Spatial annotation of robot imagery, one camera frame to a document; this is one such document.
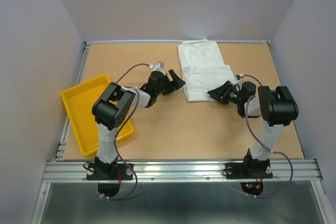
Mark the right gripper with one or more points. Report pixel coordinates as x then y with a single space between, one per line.
221 92

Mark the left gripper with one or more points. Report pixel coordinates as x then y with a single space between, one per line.
177 83

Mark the white long sleeve shirt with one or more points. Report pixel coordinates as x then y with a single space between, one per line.
203 69

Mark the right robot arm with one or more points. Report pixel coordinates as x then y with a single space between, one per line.
276 107

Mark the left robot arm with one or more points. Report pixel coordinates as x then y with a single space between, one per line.
111 112

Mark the yellow plastic tray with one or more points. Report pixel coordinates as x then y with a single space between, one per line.
82 141

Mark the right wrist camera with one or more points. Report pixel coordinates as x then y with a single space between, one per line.
238 77

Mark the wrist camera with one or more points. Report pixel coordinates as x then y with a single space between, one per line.
159 67
238 77

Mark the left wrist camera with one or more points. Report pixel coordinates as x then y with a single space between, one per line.
159 67

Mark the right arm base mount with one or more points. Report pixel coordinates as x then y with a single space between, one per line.
252 175

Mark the aluminium front rail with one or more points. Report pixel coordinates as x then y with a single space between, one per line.
174 171

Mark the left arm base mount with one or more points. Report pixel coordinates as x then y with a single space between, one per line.
109 179

